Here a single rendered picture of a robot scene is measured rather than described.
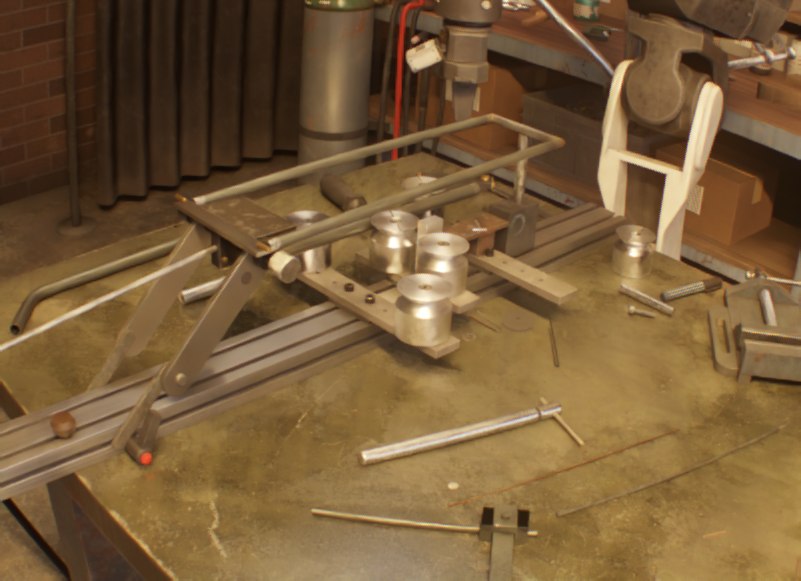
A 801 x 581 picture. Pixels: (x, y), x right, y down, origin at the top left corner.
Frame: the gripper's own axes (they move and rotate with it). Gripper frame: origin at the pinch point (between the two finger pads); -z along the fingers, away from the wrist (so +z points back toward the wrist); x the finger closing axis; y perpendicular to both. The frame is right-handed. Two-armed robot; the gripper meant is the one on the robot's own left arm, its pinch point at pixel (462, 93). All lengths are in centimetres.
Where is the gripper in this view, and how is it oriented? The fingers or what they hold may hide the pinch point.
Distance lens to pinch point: 131.2
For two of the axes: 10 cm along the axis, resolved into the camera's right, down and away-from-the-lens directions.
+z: 0.6, -9.0, -4.4
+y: -10.0, -0.5, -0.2
